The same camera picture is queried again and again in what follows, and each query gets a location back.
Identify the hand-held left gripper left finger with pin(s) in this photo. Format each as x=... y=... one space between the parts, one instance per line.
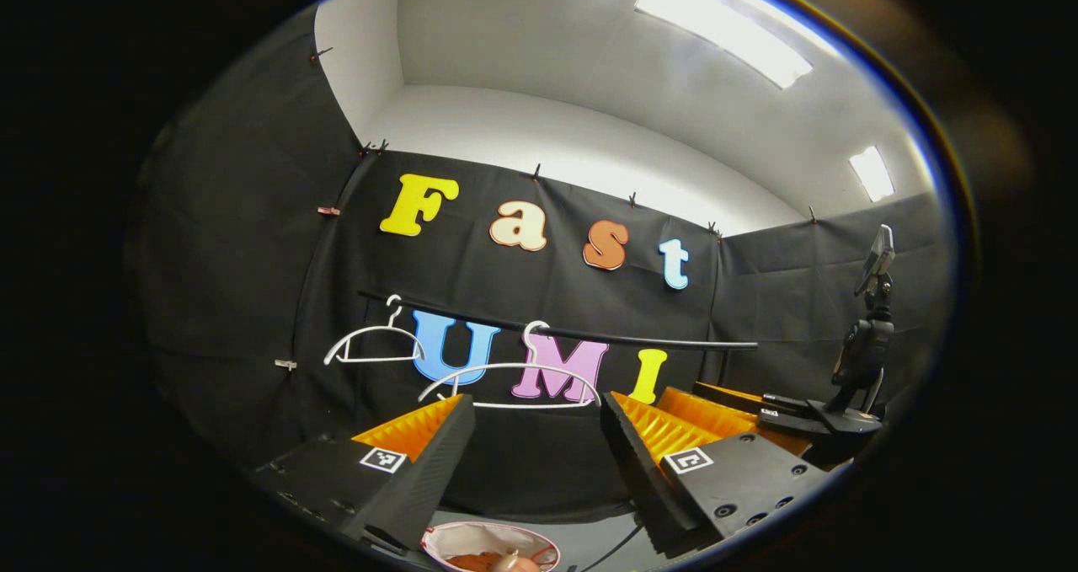
x=429 y=479

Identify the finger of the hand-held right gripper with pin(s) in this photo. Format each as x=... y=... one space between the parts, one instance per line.
x=733 y=393
x=716 y=416

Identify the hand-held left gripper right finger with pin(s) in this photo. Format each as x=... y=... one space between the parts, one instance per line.
x=640 y=479

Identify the white laundry hamper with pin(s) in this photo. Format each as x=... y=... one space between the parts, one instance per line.
x=472 y=538

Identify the white hanger with trouser bar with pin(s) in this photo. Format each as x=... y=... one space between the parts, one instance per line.
x=534 y=362

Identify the white plastic hanger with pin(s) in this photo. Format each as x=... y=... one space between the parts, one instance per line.
x=392 y=323

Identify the small ceiling light panel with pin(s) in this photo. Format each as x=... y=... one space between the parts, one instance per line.
x=872 y=174

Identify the black backdrop cloth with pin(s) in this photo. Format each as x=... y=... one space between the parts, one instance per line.
x=253 y=302

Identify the row of black backdrop clips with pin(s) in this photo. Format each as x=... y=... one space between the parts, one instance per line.
x=536 y=172

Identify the large ceiling light panel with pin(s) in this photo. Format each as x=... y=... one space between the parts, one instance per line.
x=724 y=29

